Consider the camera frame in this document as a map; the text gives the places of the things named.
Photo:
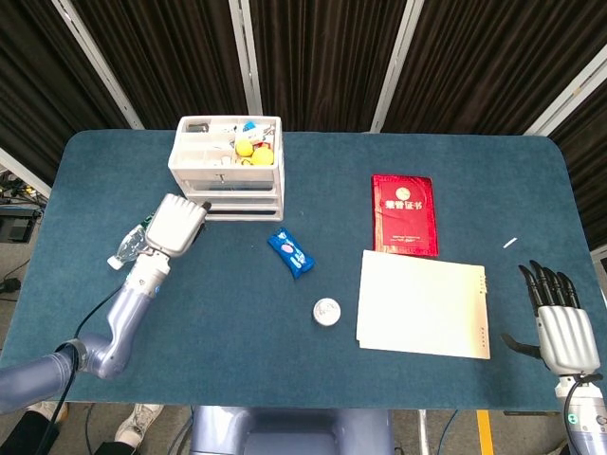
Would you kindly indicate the black box on floor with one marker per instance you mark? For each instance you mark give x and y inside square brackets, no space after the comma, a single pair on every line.
[16,226]

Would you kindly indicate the clear plastic water bottle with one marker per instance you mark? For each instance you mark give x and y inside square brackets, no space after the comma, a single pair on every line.
[128,246]

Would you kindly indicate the blue snack packet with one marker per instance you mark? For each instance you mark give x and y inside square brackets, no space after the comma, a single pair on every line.
[290,252]

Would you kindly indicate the dark pleated curtain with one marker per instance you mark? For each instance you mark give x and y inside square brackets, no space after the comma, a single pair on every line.
[322,57]

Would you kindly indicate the grey metal table leg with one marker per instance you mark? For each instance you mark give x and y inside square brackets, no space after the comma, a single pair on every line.
[423,431]

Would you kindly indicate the white plastic drawer organizer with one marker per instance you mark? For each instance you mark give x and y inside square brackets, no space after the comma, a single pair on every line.
[232,182]

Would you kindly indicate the robot left five-finger hand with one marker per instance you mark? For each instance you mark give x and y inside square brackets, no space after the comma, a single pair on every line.
[173,225]

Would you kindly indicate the small yellow ball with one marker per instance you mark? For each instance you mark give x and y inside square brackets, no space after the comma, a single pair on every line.
[244,147]

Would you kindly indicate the large yellow ball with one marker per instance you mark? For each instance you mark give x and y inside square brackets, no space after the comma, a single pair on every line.
[262,157]

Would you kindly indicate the aluminium frame post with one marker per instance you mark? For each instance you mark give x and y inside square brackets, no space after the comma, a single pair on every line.
[245,57]
[23,173]
[95,61]
[396,66]
[569,92]

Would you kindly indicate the white sneaker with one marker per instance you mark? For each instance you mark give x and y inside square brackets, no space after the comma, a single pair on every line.
[47,410]
[137,422]

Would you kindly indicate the red certificate book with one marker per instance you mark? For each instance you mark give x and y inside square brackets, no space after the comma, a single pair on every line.
[404,215]

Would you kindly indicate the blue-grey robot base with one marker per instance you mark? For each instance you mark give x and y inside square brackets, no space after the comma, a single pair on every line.
[289,431]

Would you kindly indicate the white round tin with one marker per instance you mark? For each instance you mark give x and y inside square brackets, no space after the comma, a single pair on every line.
[326,312]

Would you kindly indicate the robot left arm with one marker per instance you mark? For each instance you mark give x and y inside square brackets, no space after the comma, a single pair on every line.
[125,313]

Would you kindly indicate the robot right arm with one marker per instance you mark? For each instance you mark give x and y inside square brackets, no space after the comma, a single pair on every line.
[590,422]

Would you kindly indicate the cream file folder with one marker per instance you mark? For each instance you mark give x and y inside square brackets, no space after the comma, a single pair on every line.
[422,305]

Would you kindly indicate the small blue item in organizer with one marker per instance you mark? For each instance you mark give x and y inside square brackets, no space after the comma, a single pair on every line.
[250,126]

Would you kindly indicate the robot right five-finger hand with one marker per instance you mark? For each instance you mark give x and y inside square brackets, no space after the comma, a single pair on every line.
[569,339]

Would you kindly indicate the small white stick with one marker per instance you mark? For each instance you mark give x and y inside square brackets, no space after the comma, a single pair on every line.
[509,243]

